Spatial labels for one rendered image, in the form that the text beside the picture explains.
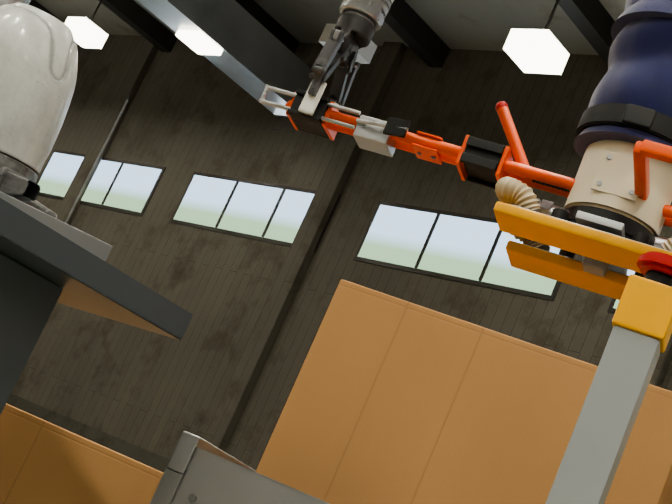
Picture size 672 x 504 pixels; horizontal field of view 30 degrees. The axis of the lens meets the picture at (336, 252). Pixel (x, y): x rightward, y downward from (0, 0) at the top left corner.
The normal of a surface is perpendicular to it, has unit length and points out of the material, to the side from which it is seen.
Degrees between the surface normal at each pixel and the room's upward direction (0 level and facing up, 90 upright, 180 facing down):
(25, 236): 90
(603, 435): 90
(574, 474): 90
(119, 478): 90
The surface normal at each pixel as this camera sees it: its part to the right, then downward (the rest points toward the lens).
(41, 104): 0.76, 0.12
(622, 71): -0.63, -0.64
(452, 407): -0.29, -0.36
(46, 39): 0.59, -0.29
